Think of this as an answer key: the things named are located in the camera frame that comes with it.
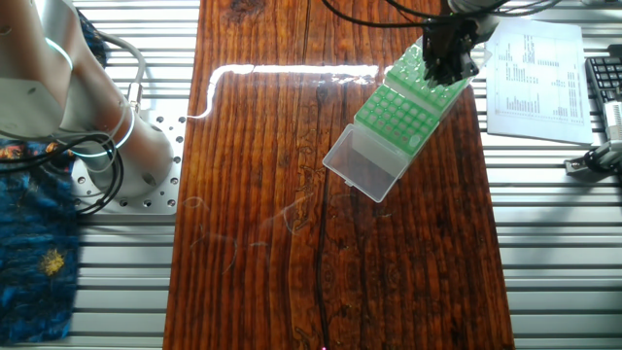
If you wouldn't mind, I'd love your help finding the black base cable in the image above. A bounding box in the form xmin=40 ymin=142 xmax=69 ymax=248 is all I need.
xmin=0 ymin=134 xmax=125 ymax=216

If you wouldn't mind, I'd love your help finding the white grey box device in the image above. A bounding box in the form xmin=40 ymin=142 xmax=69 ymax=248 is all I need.
xmin=602 ymin=99 xmax=622 ymax=142

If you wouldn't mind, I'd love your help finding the black computer keyboard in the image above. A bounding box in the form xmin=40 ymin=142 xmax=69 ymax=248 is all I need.
xmin=585 ymin=44 xmax=622 ymax=106

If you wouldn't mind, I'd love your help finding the clear box green tip rack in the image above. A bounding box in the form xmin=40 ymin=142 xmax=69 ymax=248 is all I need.
xmin=322 ymin=83 xmax=442 ymax=204
xmin=386 ymin=33 xmax=494 ymax=118

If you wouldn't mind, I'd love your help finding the blue painted cloth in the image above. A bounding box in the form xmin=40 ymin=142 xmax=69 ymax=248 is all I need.
xmin=0 ymin=9 xmax=108 ymax=346

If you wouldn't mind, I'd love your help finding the brown wooden board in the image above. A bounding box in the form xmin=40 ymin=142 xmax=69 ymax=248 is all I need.
xmin=162 ymin=0 xmax=516 ymax=350

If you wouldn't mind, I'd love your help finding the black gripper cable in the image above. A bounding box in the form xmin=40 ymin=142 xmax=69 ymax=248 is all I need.
xmin=320 ymin=0 xmax=438 ymax=29

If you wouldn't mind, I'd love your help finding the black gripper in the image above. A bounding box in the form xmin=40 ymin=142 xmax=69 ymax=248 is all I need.
xmin=422 ymin=17 xmax=480 ymax=88

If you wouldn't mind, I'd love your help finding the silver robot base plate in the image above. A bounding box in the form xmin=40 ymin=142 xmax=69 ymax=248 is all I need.
xmin=72 ymin=109 xmax=184 ymax=215

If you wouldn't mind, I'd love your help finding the small grey mounted device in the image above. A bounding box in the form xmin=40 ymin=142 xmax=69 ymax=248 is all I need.
xmin=563 ymin=140 xmax=622 ymax=185

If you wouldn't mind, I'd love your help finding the white printed paper sheet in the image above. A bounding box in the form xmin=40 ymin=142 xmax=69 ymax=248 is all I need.
xmin=485 ymin=21 xmax=595 ymax=146

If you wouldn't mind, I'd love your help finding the grey base cable with connector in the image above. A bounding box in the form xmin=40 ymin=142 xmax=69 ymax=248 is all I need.
xmin=94 ymin=31 xmax=147 ymax=116

